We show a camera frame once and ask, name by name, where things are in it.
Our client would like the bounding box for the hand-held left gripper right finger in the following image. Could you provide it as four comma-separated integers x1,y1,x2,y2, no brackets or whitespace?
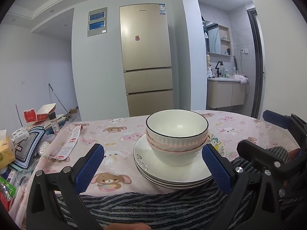
203,143,282,230

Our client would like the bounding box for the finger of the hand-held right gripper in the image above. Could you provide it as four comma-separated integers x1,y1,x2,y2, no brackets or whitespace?
236,140,300,180
262,110,307,149

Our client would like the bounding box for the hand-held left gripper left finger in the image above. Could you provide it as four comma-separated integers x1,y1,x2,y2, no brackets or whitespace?
25,143,105,230

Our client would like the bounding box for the white ribbed black-rimmed bowl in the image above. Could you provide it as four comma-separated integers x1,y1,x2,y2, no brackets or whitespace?
145,109,209,148

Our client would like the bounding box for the person's right hand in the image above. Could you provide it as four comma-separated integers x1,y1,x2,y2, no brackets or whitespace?
287,148,302,160

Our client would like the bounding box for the person's left hand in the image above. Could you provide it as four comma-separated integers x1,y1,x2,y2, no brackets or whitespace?
102,223,153,230

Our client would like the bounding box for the red white paper leaflet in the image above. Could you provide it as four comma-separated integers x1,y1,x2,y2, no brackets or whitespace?
49,124,83,161

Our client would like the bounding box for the pink cartoon tablecloth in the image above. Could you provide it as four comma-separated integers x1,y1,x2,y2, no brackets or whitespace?
8,110,300,230

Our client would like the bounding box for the white dotted round pad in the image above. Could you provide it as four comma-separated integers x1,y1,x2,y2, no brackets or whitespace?
38,140,51,154

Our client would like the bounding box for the pink cloth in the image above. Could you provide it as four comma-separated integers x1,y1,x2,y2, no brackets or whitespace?
231,74,248,84

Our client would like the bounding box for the black-capped spice bottle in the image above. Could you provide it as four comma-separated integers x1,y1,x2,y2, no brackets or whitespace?
49,112,59,133

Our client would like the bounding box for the beige bathroom vanity cabinet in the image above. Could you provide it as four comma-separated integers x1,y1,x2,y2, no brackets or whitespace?
207,77,247,108

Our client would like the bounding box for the grey black striped towel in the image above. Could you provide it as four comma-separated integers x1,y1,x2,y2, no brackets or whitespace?
55,146,289,230

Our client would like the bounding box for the row of toiletry bottles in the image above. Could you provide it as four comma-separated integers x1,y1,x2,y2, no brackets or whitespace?
221,67,234,78

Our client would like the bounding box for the red white cardboard box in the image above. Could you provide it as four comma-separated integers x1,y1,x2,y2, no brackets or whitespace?
36,103,57,122

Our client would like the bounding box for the small white box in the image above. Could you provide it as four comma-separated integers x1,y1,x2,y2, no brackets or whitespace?
12,128,30,140

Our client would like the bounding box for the black faucet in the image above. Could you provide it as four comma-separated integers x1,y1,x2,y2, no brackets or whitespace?
215,62,224,78

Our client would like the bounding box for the small red paper carton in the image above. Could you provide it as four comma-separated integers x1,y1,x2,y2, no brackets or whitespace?
23,109,37,124

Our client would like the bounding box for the green white packet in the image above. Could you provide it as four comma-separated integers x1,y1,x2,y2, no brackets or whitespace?
0,175,17,202

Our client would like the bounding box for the yellow tissue pack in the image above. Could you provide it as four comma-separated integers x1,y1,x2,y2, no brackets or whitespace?
0,129,15,168

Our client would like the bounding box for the thin dark rod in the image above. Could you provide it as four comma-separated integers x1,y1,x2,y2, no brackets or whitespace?
15,104,24,127

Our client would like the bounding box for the bathroom mirror cabinet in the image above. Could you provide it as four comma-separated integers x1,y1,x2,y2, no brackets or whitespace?
205,21,232,56

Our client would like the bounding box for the gold refrigerator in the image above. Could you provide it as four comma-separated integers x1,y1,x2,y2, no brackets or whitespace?
119,3,174,117

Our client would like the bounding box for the black door frame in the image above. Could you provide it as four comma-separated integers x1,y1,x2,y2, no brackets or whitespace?
247,8,264,119

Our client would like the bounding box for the mop with long handle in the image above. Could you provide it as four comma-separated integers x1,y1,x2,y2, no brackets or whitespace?
49,83,70,118

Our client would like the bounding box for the silver wall control panel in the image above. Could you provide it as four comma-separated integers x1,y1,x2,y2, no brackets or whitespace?
87,8,108,37

